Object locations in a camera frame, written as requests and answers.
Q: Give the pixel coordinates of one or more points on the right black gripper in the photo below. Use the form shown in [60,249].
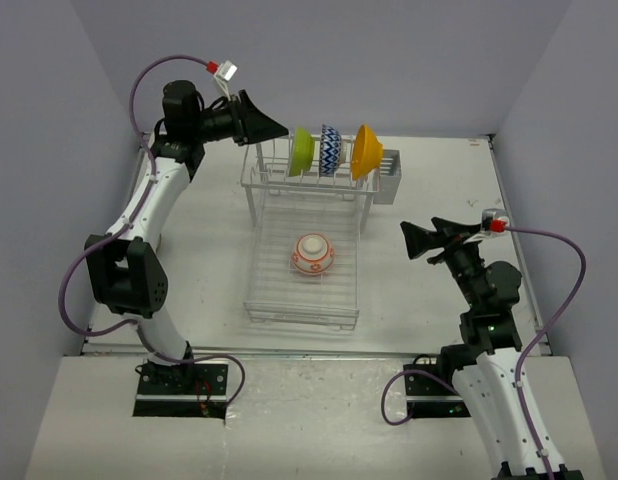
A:
[419,240]

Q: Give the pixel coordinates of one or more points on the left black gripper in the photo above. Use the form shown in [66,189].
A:
[248,123]

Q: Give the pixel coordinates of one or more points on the blue zigzag patterned bowl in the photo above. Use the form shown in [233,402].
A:
[330,150]

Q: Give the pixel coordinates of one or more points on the yellow plastic bowl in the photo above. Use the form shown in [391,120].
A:
[367,153]

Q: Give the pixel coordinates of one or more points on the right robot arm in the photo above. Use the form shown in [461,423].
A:
[487,369]

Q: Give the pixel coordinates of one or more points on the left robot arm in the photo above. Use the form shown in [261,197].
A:
[125,273]

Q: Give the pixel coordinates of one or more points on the grey cutlery holder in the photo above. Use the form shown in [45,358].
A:
[389,177]

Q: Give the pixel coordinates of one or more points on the orange white upturned bowl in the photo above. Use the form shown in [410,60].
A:
[312,254]

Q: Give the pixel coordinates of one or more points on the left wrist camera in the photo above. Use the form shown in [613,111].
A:
[225,71]

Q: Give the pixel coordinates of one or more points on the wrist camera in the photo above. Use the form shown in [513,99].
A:
[225,71]
[494,221]

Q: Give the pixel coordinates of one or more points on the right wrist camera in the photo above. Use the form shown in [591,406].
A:
[494,221]

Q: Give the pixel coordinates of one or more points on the white wire dish rack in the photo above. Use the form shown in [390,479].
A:
[282,208]

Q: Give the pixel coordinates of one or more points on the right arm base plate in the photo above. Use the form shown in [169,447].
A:
[427,399]

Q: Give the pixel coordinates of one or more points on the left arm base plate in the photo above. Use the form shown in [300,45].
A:
[182,391]

